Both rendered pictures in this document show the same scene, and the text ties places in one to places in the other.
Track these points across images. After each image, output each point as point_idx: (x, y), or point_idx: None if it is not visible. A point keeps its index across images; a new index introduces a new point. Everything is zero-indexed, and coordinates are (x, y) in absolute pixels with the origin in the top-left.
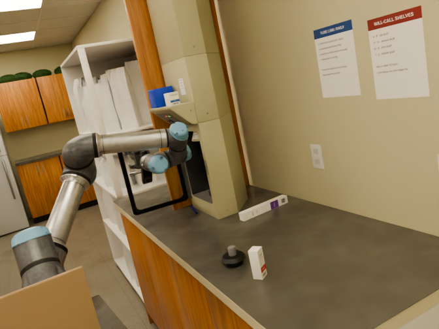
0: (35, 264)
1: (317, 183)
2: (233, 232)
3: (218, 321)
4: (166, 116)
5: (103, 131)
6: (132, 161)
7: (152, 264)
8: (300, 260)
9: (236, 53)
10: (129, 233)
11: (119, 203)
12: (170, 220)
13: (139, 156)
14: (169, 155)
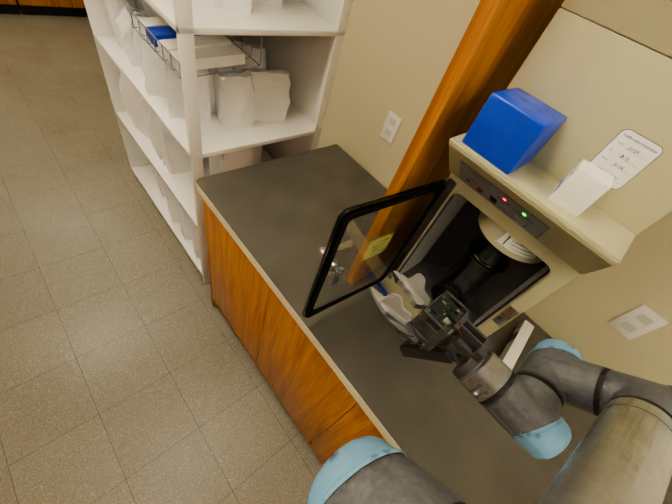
0: None
1: (586, 332)
2: (502, 428)
3: None
4: (506, 201)
5: (186, 13)
6: (403, 313)
7: (284, 335)
8: None
9: None
10: (222, 240)
11: (216, 200)
12: (362, 329)
13: (451, 340)
14: (564, 402)
